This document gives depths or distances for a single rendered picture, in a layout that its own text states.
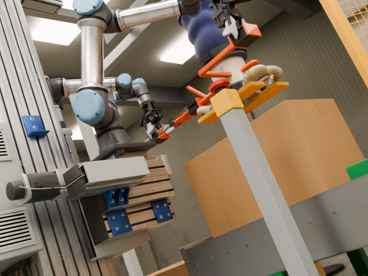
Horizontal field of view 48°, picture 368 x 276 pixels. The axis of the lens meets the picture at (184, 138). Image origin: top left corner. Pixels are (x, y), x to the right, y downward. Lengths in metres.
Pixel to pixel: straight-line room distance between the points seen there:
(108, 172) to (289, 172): 0.65
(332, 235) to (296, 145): 0.35
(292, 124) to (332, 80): 6.11
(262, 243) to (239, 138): 0.42
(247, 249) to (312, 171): 0.36
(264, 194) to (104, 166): 0.51
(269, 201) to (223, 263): 0.46
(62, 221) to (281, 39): 6.91
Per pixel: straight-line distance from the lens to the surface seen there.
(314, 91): 7.72
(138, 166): 1.45
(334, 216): 1.37
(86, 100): 1.56
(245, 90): 1.71
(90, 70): 1.62
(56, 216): 1.57
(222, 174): 1.74
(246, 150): 1.27
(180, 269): 2.01
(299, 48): 7.91
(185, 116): 2.10
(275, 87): 1.86
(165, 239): 9.97
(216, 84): 1.33
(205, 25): 1.94
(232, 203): 1.74
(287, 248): 1.26
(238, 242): 1.57
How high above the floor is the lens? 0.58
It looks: 15 degrees up
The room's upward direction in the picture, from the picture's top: 22 degrees counter-clockwise
